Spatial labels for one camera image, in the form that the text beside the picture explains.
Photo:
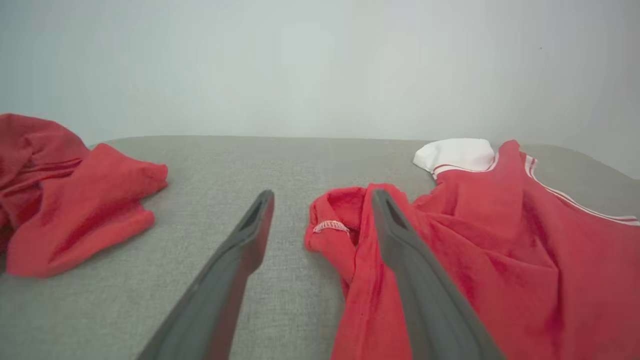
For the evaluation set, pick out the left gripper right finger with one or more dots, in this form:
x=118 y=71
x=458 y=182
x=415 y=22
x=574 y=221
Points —
x=430 y=305

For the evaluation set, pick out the red basketball shorts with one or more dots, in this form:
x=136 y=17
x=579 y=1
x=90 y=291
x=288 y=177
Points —
x=75 y=210

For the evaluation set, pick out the red Bulls basketball jersey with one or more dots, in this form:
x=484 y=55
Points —
x=500 y=260

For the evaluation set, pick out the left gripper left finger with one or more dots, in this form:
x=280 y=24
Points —
x=220 y=295

